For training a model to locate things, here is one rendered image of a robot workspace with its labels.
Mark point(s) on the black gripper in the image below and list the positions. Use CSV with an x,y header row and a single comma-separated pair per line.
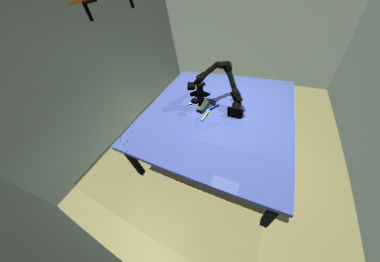
x,y
200,97

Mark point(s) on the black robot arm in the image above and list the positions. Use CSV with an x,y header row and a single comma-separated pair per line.
x,y
198,84

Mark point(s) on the dark grey keyboard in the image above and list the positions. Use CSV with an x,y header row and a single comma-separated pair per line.
x,y
204,105

